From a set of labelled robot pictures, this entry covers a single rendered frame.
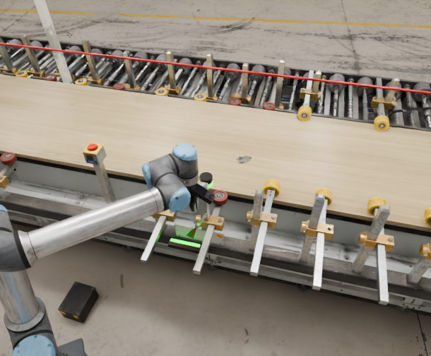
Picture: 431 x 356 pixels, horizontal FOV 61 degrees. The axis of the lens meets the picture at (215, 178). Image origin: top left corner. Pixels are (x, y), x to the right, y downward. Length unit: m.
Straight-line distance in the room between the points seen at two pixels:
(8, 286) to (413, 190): 1.84
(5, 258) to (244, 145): 1.40
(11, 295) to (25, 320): 0.18
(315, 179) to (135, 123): 1.14
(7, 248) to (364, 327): 2.08
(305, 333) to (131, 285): 1.17
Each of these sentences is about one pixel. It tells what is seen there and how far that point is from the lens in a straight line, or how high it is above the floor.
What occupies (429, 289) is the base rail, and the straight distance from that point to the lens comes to 2.02.
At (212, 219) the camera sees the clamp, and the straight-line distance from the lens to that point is 1.80.
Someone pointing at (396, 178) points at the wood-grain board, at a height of 0.90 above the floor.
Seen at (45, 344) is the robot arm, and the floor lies 0.87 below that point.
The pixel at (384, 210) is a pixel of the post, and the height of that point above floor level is 1.16.
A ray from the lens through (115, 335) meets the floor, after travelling 2.54.
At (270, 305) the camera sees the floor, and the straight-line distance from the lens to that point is 2.54.
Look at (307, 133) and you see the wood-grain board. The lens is 2.26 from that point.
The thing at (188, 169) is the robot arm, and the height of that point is 1.31.
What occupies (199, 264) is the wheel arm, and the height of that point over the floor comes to 0.86.
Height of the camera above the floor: 2.29
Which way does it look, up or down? 46 degrees down
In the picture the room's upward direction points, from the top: 2 degrees counter-clockwise
